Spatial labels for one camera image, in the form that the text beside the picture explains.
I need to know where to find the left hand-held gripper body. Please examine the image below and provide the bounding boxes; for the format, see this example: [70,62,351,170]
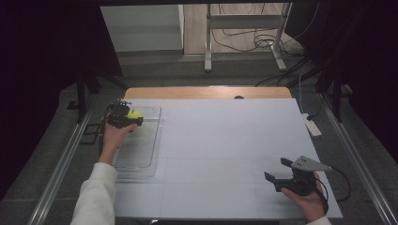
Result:
[107,98,131,127]

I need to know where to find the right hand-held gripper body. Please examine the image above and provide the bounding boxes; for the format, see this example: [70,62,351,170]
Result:
[273,155,333,197]

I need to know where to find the yellow tennis ball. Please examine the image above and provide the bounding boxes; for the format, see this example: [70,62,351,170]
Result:
[128,109,145,122]

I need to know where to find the clear plastic tray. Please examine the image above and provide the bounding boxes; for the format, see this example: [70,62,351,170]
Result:
[113,105,164,181]

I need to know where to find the person's right hand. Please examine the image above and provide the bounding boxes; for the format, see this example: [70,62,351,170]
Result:
[280,172,329,223]

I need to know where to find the person's left hand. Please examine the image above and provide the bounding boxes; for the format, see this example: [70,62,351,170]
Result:
[99,120,139,166]

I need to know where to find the black floor frames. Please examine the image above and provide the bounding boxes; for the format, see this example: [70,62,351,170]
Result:
[79,123,101,145]

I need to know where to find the black stand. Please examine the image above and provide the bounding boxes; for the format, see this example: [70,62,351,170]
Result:
[67,71,128,124]
[314,69,345,124]

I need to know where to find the white power strip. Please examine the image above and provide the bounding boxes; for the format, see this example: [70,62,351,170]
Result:
[300,112,323,138]

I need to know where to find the wooden table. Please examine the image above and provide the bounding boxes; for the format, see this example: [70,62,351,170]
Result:
[124,86,294,100]

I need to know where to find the white cabinet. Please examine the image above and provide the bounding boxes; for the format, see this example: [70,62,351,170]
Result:
[99,4,185,53]

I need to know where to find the dark curtain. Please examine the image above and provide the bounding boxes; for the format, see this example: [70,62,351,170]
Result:
[284,0,398,155]
[0,0,124,201]

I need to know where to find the white metal stand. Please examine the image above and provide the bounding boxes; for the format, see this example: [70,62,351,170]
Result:
[204,3,292,73]

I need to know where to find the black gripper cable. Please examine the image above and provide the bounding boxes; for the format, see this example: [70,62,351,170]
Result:
[314,165,352,217]

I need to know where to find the aluminium rail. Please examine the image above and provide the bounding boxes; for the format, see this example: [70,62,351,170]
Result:
[318,93,398,225]
[27,97,98,225]

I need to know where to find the black floor cables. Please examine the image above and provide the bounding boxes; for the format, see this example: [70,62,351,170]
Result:
[210,3,314,88]

